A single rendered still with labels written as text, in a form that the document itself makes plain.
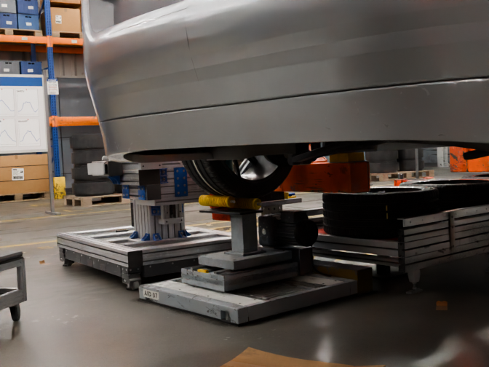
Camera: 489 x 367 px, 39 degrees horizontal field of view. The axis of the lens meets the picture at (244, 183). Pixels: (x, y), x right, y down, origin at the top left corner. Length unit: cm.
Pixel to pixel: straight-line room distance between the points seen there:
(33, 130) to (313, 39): 811
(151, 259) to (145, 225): 46
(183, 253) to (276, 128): 236
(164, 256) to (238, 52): 236
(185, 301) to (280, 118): 175
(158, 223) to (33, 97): 550
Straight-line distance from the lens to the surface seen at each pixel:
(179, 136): 216
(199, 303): 328
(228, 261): 344
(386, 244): 361
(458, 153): 549
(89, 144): 1074
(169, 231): 439
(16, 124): 953
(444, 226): 382
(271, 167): 365
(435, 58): 152
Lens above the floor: 78
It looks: 3 degrees down
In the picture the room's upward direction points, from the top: 3 degrees counter-clockwise
